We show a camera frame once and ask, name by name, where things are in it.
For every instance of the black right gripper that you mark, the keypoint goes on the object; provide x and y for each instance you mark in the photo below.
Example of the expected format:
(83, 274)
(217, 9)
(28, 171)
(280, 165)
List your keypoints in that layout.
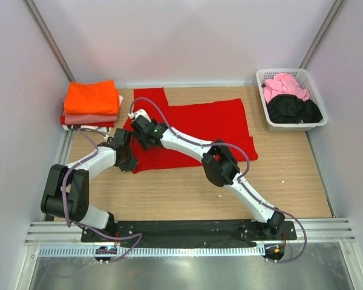
(141, 140)

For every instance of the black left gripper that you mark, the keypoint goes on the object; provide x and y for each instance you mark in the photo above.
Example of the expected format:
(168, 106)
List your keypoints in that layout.
(131, 165)

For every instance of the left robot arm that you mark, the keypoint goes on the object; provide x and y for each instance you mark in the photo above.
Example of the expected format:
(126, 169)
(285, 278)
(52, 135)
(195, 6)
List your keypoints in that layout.
(67, 190)

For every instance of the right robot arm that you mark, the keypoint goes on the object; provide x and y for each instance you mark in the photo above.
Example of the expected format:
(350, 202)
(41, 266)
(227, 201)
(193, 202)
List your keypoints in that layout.
(219, 165)

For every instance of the folded red white t shirt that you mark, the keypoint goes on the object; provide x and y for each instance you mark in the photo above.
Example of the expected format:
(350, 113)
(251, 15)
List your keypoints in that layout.
(92, 126)

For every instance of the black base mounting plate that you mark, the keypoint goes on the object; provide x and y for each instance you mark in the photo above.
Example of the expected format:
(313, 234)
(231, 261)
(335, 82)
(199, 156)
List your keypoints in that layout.
(193, 233)

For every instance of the white plastic laundry basket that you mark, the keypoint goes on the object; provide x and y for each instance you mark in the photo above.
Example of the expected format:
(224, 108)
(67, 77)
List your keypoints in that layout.
(305, 81)

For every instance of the black t shirt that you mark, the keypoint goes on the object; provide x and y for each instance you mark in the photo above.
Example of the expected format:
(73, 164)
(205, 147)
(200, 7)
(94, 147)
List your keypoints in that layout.
(289, 109)

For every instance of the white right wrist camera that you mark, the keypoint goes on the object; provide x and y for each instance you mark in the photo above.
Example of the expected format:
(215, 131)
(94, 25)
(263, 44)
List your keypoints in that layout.
(138, 113)

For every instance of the slotted white cable duct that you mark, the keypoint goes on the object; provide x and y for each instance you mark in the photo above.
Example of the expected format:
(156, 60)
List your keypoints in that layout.
(108, 251)

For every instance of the aluminium rail frame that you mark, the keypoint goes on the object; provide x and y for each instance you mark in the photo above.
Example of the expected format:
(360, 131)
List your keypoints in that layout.
(175, 195)

